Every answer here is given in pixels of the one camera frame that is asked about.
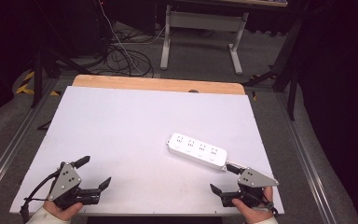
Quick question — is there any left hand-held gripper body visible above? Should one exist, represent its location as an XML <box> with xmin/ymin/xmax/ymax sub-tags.
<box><xmin>48</xmin><ymin>161</ymin><xmax>103</xmax><ymax>211</ymax></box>

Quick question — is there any grey gripper strap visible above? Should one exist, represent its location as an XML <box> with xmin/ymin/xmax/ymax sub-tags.
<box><xmin>251</xmin><ymin>201</ymin><xmax>281</xmax><ymax>217</ymax></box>

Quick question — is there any black metal stand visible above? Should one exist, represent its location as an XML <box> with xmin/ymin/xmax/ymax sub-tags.
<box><xmin>30</xmin><ymin>43</ymin><xmax>91</xmax><ymax>109</ymax></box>
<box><xmin>241</xmin><ymin>17</ymin><xmax>304</xmax><ymax>121</ymax></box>

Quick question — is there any white power strip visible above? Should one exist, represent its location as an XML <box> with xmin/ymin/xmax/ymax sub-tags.
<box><xmin>166</xmin><ymin>133</ymin><xmax>228</xmax><ymax>171</ymax></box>

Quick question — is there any white board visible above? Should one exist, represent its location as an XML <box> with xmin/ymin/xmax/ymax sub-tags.
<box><xmin>8</xmin><ymin>86</ymin><xmax>285</xmax><ymax>217</ymax></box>

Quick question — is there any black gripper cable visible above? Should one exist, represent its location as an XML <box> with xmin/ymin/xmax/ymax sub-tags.
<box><xmin>19</xmin><ymin>169</ymin><xmax>63</xmax><ymax>224</ymax></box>

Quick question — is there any white power strip cable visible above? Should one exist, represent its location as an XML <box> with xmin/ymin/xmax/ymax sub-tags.
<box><xmin>225</xmin><ymin>160</ymin><xmax>246</xmax><ymax>172</ymax></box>

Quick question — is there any aluminium floor rail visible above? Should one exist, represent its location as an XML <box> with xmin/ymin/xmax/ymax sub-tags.
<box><xmin>0</xmin><ymin>77</ymin><xmax>61</xmax><ymax>202</ymax></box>
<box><xmin>274</xmin><ymin>91</ymin><xmax>337</xmax><ymax>224</ymax></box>

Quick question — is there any wooden table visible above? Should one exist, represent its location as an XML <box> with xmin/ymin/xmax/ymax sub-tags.
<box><xmin>72</xmin><ymin>74</ymin><xmax>246</xmax><ymax>96</ymax></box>

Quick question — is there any person's left hand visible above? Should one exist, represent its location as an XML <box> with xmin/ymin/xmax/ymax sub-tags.
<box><xmin>42</xmin><ymin>199</ymin><xmax>84</xmax><ymax>222</ymax></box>

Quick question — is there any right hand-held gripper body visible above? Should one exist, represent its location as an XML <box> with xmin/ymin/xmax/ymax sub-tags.
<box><xmin>219</xmin><ymin>167</ymin><xmax>280</xmax><ymax>209</ymax></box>

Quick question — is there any thin white floor cable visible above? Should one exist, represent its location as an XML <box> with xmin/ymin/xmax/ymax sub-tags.
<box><xmin>98</xmin><ymin>0</ymin><xmax>168</xmax><ymax>77</ymax></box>

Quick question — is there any white metal desk frame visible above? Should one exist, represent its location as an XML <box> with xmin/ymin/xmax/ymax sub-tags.
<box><xmin>159</xmin><ymin>4</ymin><xmax>250</xmax><ymax>77</ymax></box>

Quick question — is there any yellow black floor tape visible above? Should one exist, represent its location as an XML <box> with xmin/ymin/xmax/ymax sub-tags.
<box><xmin>14</xmin><ymin>70</ymin><xmax>62</xmax><ymax>97</ymax></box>

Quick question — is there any person's right hand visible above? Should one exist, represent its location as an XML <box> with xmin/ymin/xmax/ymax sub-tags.
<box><xmin>231</xmin><ymin>186</ymin><xmax>275</xmax><ymax>224</ymax></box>

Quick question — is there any tangle of black floor cables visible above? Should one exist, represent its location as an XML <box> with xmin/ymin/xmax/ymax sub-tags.
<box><xmin>103</xmin><ymin>29</ymin><xmax>155</xmax><ymax>78</ymax></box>

